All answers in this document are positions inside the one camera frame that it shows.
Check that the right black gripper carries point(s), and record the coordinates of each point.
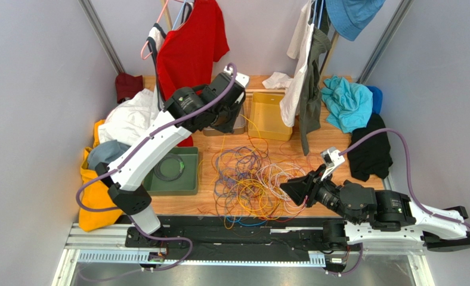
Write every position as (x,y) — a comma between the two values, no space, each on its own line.
(311,189)

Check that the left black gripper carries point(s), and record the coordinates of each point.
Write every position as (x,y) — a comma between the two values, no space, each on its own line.
(229,126)

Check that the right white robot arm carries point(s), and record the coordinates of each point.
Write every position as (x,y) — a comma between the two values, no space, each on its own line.
(377,217)

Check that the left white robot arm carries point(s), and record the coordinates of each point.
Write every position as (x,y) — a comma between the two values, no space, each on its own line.
(189,109)

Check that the grey metal tray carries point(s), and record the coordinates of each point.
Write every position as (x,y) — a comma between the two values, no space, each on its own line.
(237,125)

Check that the yellow plastic tray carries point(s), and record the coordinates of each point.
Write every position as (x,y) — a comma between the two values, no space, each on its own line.
(265,120)

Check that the white crumpled cloth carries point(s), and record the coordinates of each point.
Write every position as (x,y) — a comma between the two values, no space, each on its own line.
(277,80)

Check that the olive hanging garment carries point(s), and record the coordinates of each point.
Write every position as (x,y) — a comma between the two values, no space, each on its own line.
(310,97)

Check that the red t-shirt on hanger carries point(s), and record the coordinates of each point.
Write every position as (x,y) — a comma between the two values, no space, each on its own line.
(187,56)

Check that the black cloth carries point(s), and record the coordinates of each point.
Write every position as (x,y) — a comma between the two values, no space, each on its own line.
(372,157)

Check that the white cloth pile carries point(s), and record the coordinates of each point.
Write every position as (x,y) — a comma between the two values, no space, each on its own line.
(130,120)

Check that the turquoise cloth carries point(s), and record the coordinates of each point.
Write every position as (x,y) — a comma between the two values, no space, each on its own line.
(349,104)

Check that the pink clothes hanger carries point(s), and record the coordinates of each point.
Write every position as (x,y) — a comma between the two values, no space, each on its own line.
(145,53)

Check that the dark red cloth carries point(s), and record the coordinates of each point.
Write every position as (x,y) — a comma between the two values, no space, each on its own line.
(127,86)

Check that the white hanging shirt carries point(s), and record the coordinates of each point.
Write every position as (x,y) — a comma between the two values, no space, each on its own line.
(299,48)

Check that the white grey trimmed tank top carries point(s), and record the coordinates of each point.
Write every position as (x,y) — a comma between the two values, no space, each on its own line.
(155,40)

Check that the dark blue cloth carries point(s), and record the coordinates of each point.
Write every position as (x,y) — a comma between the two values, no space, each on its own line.
(377,99)

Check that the grey blue cloth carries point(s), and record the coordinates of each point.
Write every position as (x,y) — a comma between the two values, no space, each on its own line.
(106,152)

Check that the yellow cloth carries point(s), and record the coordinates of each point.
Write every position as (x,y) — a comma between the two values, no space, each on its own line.
(95,196)

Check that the blue hanging hat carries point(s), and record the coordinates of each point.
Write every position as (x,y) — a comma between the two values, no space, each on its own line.
(350,17)

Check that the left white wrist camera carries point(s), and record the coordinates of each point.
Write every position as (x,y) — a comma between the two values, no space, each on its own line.
(240,78)

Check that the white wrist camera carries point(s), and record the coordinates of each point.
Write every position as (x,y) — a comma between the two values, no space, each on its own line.
(332,159)
(240,78)

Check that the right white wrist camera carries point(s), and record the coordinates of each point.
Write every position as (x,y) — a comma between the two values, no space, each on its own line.
(332,159)

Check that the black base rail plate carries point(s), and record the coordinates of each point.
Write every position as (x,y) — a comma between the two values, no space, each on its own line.
(216,239)

